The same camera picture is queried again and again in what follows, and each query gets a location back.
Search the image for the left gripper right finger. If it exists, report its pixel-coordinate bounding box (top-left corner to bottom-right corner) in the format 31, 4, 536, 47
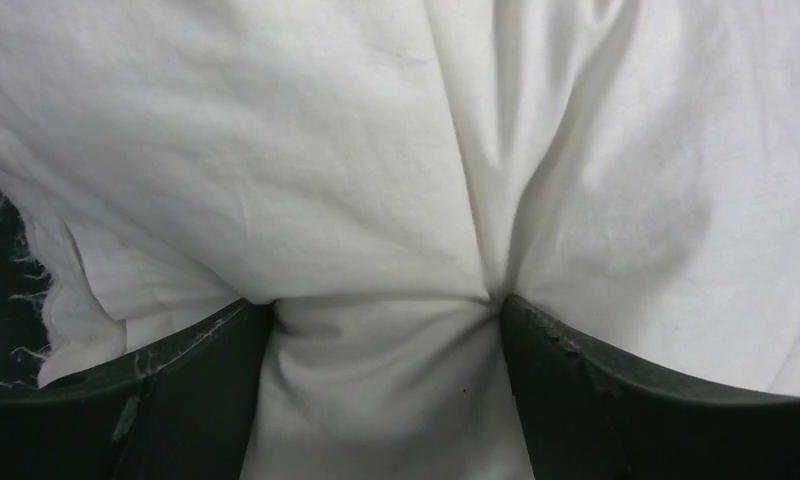
500, 295, 800, 480

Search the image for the white pillow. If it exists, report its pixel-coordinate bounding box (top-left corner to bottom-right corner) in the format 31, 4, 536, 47
0, 1, 800, 479

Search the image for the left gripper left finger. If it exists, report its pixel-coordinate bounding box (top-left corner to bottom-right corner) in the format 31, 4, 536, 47
0, 301, 274, 479

